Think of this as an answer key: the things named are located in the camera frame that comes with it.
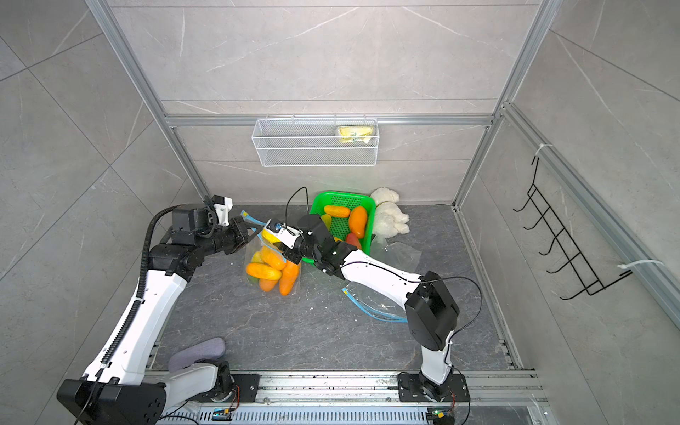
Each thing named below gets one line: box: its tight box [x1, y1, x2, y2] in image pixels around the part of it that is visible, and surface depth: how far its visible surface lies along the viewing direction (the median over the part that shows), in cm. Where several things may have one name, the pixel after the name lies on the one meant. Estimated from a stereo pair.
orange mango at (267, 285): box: [259, 278, 279, 293], surface depth 91 cm
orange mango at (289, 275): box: [279, 259, 301, 296], surface depth 90 cm
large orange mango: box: [348, 206, 368, 240], surface depth 109 cm
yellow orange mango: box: [245, 262, 283, 280], surface depth 86 cm
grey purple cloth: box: [168, 336, 226, 372], surface depth 80 cm
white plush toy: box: [370, 186, 410, 240], surface depth 107 cm
